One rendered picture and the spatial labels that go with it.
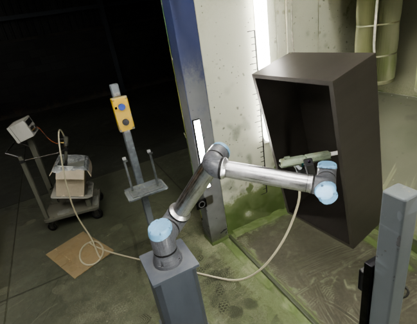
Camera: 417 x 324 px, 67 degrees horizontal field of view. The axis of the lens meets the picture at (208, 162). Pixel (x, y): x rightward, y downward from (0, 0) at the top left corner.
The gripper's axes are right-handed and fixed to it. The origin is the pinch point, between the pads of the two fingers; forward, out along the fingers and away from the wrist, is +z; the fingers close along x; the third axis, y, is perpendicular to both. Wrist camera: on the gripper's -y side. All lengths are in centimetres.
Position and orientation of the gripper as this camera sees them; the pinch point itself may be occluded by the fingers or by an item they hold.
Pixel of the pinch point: (299, 163)
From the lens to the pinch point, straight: 196.7
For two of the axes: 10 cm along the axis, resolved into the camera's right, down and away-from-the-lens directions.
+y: 1.5, 8.8, 4.4
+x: 9.8, -2.0, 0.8
